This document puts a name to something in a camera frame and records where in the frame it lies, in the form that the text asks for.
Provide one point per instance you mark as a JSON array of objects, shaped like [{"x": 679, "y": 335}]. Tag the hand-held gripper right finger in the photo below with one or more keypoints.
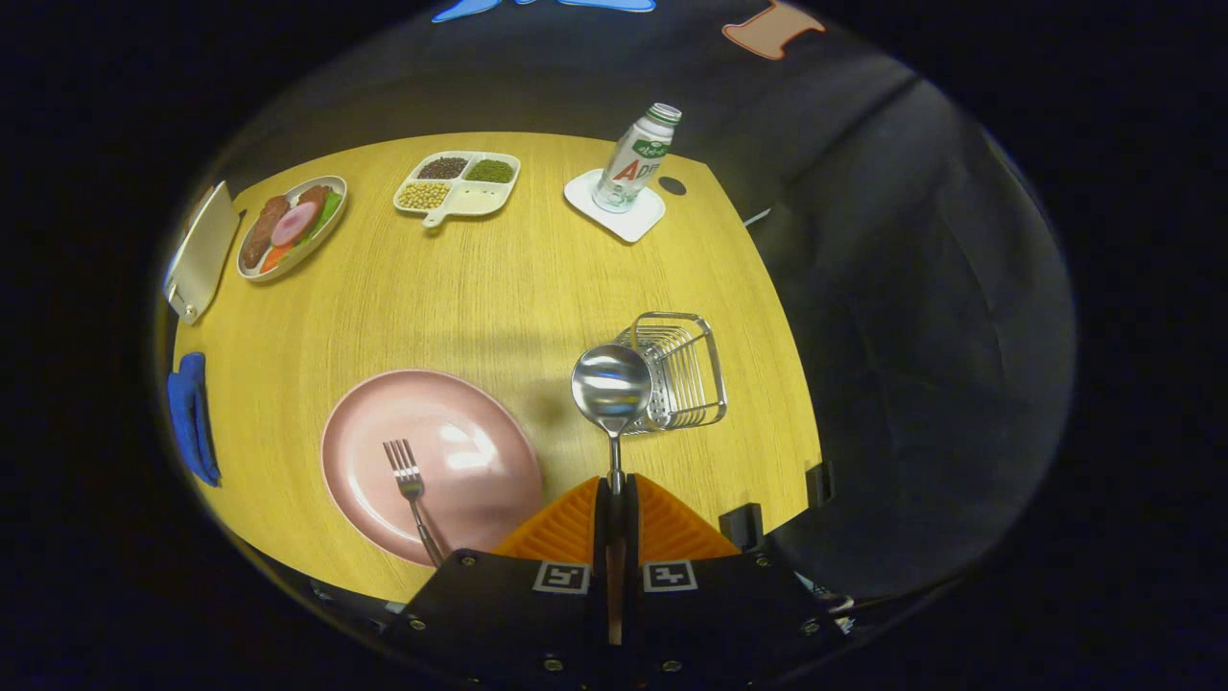
[{"x": 729, "y": 614}]

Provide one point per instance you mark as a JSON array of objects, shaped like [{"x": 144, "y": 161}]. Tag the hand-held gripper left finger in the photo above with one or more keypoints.
[{"x": 499, "y": 614}]

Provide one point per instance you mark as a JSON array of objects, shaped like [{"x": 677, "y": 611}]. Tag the black table clamp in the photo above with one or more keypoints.
[
  {"x": 741, "y": 528},
  {"x": 820, "y": 485}
]

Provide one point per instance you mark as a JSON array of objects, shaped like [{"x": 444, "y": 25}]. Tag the pink round plate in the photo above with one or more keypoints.
[{"x": 470, "y": 470}]

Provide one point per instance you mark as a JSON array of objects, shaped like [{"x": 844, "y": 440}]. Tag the blue cloth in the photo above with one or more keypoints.
[{"x": 190, "y": 413}]

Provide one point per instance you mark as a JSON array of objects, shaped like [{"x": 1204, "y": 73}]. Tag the white square coaster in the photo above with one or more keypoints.
[{"x": 633, "y": 223}]

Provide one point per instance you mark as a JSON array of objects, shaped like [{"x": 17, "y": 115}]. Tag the white divided bean tray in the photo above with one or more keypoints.
[{"x": 470, "y": 199}]

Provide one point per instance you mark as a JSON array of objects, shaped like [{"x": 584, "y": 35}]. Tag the orange tomato slice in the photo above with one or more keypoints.
[{"x": 275, "y": 259}]

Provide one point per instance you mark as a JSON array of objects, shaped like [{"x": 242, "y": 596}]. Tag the green lettuce leaf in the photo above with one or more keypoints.
[{"x": 329, "y": 209}]

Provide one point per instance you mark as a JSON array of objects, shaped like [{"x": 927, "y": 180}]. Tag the pink ham slice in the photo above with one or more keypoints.
[{"x": 294, "y": 224}]

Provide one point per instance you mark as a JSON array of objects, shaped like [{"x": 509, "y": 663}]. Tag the long brown meat piece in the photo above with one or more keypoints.
[{"x": 261, "y": 235}]

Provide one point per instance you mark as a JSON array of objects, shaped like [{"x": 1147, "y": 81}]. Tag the small brown meat piece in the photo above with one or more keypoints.
[{"x": 314, "y": 195}]

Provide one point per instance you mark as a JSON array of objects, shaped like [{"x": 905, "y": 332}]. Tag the white drink bottle green cap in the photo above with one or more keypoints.
[{"x": 633, "y": 163}]

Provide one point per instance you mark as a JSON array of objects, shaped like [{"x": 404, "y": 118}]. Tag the white oval food plate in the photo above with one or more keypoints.
[{"x": 331, "y": 182}]

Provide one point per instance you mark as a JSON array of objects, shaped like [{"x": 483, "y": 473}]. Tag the white toaster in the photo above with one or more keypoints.
[{"x": 203, "y": 250}]

